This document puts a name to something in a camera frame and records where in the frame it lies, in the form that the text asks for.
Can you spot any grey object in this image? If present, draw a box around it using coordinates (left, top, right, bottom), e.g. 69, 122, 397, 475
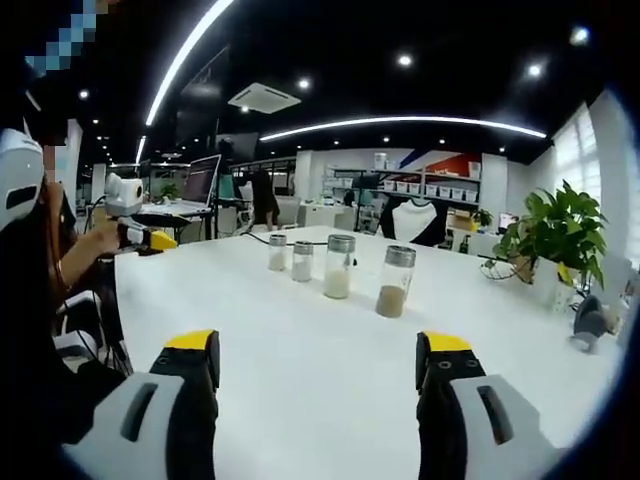
568, 294, 610, 355

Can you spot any open laptop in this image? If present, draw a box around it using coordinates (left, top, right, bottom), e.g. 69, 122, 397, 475
149, 153, 223, 217

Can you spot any small seasoning bottle cream powder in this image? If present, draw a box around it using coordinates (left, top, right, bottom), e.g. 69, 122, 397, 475
268, 233, 289, 273

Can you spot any tall seasoning bottle cream powder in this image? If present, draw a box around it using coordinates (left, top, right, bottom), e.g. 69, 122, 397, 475
322, 233, 357, 301

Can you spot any long curved ceiling light strip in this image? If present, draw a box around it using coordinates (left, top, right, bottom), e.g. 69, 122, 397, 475
258, 115, 548, 143
144, 0, 237, 127

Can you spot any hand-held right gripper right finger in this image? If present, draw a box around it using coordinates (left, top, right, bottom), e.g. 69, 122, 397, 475
414, 330, 562, 480

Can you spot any white desk with laptop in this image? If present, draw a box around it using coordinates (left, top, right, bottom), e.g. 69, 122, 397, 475
133, 202, 217, 242

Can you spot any person's left hand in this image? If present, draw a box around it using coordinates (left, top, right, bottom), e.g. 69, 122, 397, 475
79, 220, 129, 262

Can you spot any black cable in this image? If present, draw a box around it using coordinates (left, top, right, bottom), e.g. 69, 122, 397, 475
239, 219, 275, 246

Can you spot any ceiling air conditioner vent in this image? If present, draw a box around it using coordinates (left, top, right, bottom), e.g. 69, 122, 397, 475
227, 81, 303, 115

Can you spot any group of ceiling spot lights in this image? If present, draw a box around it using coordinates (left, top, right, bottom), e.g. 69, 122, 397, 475
77, 24, 592, 154

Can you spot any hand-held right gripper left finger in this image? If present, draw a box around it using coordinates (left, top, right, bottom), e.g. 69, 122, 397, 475
62, 328, 221, 480

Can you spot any white and black chair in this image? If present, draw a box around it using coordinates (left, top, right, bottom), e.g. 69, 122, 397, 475
378, 196, 450, 247

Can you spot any white office chair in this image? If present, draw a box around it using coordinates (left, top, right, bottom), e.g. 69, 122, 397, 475
276, 195, 302, 230

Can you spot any small seasoning bottle white powder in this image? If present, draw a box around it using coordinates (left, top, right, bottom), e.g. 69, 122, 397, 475
291, 240, 315, 283

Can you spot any shelf with white bins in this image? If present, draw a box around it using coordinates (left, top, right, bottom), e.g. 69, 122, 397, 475
322, 152, 484, 207

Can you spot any person operator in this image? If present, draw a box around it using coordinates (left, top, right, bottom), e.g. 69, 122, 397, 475
0, 179, 134, 446

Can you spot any white worn device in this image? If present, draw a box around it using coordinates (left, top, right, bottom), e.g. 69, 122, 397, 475
0, 127, 47, 232

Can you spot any tall seasoning bottle brown powder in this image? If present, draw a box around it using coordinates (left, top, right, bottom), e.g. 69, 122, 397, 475
375, 244, 418, 319

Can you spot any cardboard box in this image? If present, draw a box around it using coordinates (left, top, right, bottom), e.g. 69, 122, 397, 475
449, 207, 475, 232

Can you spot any green potted plant white pot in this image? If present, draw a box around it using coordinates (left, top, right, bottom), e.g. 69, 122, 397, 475
492, 178, 610, 315

